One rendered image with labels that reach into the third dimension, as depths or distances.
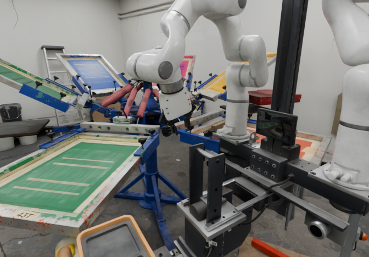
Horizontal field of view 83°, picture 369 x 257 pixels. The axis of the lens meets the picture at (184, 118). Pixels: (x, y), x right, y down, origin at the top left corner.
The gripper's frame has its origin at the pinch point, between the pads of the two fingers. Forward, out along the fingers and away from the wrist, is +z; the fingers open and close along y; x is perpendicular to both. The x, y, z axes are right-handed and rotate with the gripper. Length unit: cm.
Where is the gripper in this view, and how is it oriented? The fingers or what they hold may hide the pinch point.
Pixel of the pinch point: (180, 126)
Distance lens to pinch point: 75.9
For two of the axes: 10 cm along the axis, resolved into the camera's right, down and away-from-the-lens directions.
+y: -8.6, 3.9, -3.3
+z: 1.7, 8.3, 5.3
